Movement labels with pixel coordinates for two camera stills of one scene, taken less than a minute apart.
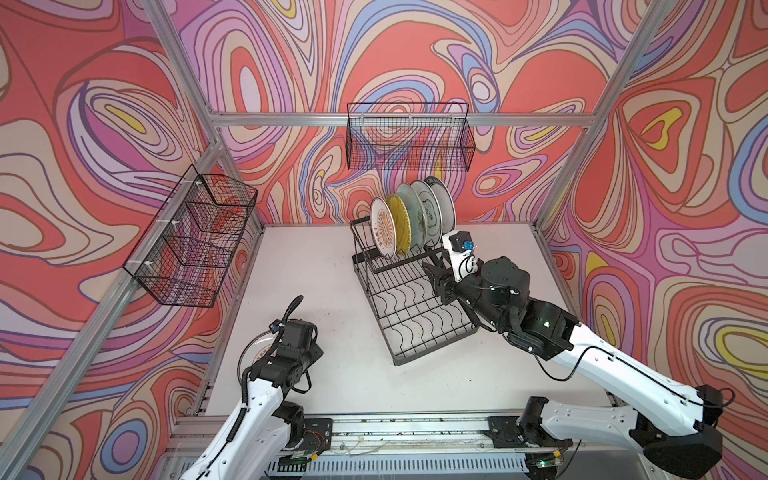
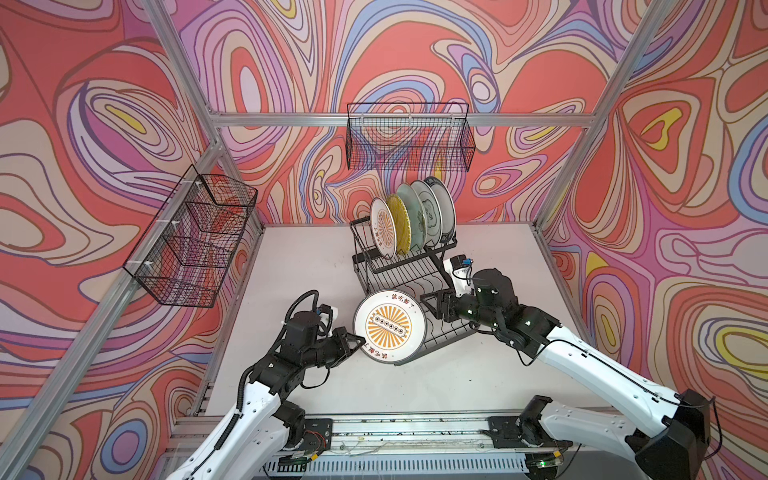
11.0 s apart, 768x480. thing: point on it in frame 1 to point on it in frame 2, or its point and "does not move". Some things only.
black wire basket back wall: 413,136 does not move
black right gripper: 446,285 to 447,300
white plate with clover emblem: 433,216 does not move
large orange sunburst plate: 254,351 to 393,326
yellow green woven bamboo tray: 401,222 does not move
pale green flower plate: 417,219 does not move
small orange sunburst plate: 383,227 does not move
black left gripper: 314,349 to 342,351
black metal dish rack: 414,310 does not move
